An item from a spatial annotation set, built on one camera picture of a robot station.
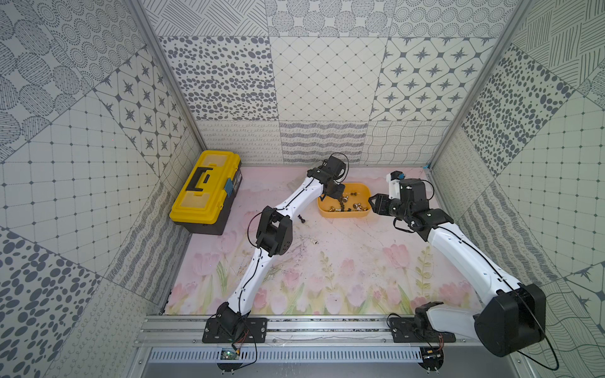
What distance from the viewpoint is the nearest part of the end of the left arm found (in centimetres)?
76

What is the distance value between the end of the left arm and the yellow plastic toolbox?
386mm

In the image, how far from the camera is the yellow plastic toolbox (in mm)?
858
